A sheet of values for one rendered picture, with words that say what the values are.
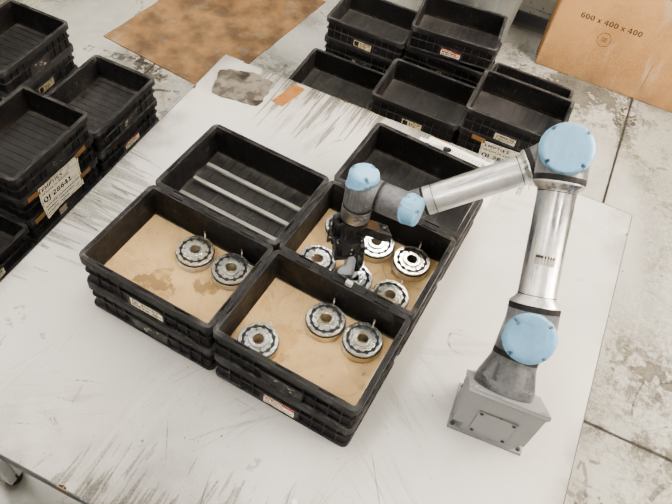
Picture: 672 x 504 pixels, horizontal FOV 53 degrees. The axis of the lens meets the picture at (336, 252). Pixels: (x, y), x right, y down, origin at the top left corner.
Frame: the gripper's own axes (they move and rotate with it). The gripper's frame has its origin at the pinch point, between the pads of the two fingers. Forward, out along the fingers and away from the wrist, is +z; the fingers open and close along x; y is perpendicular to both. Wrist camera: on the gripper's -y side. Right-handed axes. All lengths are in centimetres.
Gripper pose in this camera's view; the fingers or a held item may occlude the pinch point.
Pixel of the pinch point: (351, 269)
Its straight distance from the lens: 184.1
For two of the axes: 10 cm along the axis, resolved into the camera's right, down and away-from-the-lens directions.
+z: -1.3, 6.8, 7.2
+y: -9.5, 1.2, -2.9
